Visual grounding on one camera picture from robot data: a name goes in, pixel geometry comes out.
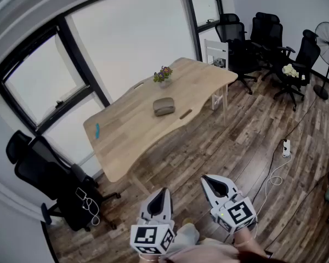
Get black window frame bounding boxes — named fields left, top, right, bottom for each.
left=180, top=0, right=224, bottom=62
left=0, top=15, right=112, bottom=134

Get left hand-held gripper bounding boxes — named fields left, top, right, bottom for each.
left=130, top=187, right=175, bottom=255

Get white power strip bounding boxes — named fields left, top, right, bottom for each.
left=281, top=139, right=292, bottom=158

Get white charger cable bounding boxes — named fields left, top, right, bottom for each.
left=82, top=197, right=101, bottom=226

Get person's pink top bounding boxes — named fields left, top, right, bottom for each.
left=158, top=242, right=243, bottom=263

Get wooden table leg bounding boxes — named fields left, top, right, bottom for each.
left=221, top=84, right=228, bottom=127
left=129, top=173, right=152, bottom=196

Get white floor cable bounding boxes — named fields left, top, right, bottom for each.
left=251, top=155, right=291, bottom=238

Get person's right forearm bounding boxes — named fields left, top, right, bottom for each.
left=232, top=228, right=264, bottom=257

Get white wooden chair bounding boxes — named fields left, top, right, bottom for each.
left=203, top=39, right=230, bottom=111

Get grey-brown glasses case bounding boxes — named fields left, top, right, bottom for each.
left=152, top=98, right=177, bottom=118

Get cream crumpled cloth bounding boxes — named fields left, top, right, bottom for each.
left=282, top=64, right=300, bottom=79

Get person's light trousers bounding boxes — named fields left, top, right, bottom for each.
left=169, top=223, right=201, bottom=255

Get potted purple flower plant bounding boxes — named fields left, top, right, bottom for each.
left=153, top=66, right=174, bottom=89

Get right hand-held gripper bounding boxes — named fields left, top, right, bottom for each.
left=201, top=174, right=258, bottom=234

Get black floor cable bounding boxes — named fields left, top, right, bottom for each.
left=283, top=83, right=329, bottom=142
left=251, top=144, right=285, bottom=203

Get person's left forearm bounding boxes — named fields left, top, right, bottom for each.
left=139, top=253, right=160, bottom=263

